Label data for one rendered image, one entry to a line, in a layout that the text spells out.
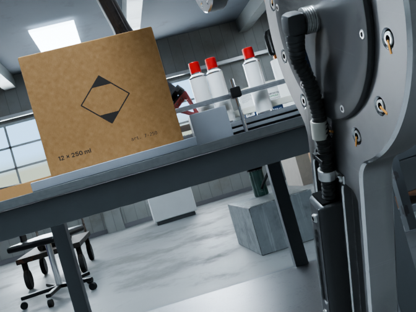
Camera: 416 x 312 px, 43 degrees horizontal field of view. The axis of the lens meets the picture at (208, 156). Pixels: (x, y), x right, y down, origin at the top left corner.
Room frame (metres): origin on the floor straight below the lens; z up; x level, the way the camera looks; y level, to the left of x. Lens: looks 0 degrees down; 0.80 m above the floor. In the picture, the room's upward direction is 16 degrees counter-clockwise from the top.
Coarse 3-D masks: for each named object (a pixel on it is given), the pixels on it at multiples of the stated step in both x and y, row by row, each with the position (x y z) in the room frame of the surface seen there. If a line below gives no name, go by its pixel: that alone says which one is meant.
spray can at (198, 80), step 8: (192, 64) 1.57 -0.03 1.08; (192, 72) 1.58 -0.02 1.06; (200, 72) 1.58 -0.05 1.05; (192, 80) 1.57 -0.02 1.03; (200, 80) 1.56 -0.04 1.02; (192, 88) 1.58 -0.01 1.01; (200, 88) 1.56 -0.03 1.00; (208, 88) 1.58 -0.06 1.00; (200, 96) 1.56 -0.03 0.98; (208, 96) 1.57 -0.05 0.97
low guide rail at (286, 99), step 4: (288, 96) 1.64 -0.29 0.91; (272, 100) 1.63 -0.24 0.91; (276, 100) 1.63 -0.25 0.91; (280, 100) 1.63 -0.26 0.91; (284, 100) 1.63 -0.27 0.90; (288, 100) 1.64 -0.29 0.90; (292, 100) 1.64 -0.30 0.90; (272, 104) 1.63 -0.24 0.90; (276, 104) 1.63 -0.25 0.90; (280, 104) 1.63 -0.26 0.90; (244, 108) 1.63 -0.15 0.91; (248, 108) 1.63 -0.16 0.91; (252, 108) 1.63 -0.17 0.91; (236, 112) 1.63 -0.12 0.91; (244, 112) 1.63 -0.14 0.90; (248, 112) 1.63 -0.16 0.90; (252, 112) 1.63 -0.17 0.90; (236, 116) 1.63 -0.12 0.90; (188, 124) 1.62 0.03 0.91; (184, 128) 1.62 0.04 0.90; (188, 128) 1.62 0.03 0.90
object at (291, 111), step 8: (272, 112) 1.55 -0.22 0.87; (280, 112) 1.55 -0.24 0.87; (288, 112) 1.55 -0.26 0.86; (296, 112) 1.55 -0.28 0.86; (240, 120) 1.54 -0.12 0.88; (248, 120) 1.54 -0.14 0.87; (256, 120) 1.55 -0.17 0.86; (264, 120) 1.54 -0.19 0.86; (272, 120) 1.55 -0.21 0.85; (280, 120) 1.55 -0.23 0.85; (232, 128) 1.54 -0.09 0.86; (240, 128) 1.54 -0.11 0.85; (248, 128) 1.55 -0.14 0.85; (256, 128) 1.54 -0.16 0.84; (184, 136) 1.53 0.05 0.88; (192, 136) 1.53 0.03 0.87
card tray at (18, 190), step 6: (36, 180) 1.43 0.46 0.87; (12, 186) 1.43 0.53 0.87; (18, 186) 1.43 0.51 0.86; (24, 186) 1.43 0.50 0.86; (30, 186) 1.43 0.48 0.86; (0, 192) 1.42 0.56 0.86; (6, 192) 1.42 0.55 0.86; (12, 192) 1.43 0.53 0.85; (18, 192) 1.43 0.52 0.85; (24, 192) 1.43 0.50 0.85; (30, 192) 1.43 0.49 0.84; (0, 198) 1.42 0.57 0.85; (6, 198) 1.42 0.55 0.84
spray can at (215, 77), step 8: (208, 64) 1.58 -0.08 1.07; (216, 64) 1.59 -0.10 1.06; (208, 72) 1.58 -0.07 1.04; (216, 72) 1.57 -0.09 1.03; (208, 80) 1.58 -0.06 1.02; (216, 80) 1.57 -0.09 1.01; (224, 80) 1.58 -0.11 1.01; (216, 88) 1.57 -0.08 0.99; (224, 88) 1.58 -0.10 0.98; (216, 96) 1.57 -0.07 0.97; (216, 104) 1.58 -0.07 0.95; (224, 104) 1.57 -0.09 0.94; (232, 112) 1.58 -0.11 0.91; (232, 120) 1.57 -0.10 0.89
